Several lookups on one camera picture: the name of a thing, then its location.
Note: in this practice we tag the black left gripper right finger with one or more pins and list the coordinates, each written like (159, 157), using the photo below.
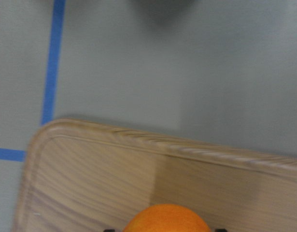
(220, 230)

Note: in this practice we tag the orange fruit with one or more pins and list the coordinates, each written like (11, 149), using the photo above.
(167, 218)

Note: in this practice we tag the wooden cutting board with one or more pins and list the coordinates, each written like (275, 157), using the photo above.
(81, 176)

